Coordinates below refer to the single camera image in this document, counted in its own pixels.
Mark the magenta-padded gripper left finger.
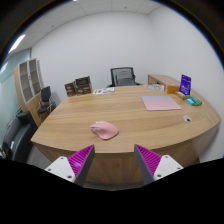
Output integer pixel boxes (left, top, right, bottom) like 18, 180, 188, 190
44, 143, 96, 187

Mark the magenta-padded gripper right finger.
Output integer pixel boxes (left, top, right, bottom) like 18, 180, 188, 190
133, 143, 184, 185

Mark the pink computer mouse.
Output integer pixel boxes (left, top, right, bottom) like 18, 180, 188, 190
89, 120, 120, 140

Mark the pink and blue mouse pad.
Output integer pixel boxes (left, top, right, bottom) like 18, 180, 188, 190
140, 95, 183, 112

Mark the black leather armchair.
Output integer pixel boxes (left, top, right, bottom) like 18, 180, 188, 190
1, 110, 38, 164

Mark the black visitor chair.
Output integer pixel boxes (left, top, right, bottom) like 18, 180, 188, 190
37, 85, 57, 116

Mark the green packet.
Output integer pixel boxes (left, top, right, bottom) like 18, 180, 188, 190
188, 95, 203, 107

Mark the long tan box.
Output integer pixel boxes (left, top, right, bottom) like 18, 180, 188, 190
174, 91, 189, 100

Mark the orange-brown cardboard box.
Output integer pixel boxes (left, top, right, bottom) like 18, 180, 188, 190
165, 84, 181, 95

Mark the small brown cardboard box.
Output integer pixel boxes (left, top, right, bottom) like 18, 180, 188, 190
64, 81, 77, 98

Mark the purple pouch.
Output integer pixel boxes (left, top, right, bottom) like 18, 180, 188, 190
178, 74, 193, 96

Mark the large dark cardboard box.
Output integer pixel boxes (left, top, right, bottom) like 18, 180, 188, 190
74, 75, 93, 96

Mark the wooden side cabinet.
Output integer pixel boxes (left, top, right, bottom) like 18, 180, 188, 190
147, 73, 181, 87

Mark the printed paper leaflet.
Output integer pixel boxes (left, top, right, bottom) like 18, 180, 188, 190
92, 87, 115, 95

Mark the wooden shelf unit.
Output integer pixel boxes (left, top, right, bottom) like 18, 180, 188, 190
13, 58, 46, 127

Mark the black mesh office chair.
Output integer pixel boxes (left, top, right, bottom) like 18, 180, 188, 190
107, 66, 141, 88

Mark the ceiling light panel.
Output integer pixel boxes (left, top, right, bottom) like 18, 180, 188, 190
7, 34, 26, 54

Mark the clear bag with grey ring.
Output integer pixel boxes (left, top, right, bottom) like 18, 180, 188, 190
145, 83, 166, 92

